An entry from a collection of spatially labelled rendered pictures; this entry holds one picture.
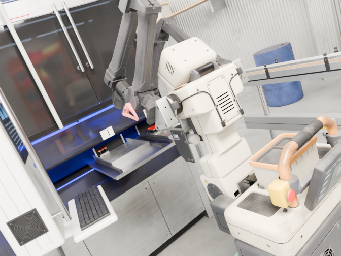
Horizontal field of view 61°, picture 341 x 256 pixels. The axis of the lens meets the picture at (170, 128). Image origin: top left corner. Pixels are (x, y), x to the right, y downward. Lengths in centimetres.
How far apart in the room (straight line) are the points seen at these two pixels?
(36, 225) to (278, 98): 375
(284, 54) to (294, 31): 101
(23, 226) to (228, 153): 88
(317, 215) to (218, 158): 42
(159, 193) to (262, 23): 395
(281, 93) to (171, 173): 265
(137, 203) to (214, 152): 98
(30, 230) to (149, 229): 106
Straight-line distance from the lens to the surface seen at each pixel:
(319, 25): 506
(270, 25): 541
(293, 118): 243
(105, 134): 192
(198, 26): 600
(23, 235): 134
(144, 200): 211
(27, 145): 125
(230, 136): 126
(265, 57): 434
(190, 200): 233
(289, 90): 445
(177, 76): 115
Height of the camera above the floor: 140
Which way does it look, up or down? 15 degrees down
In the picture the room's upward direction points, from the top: 22 degrees counter-clockwise
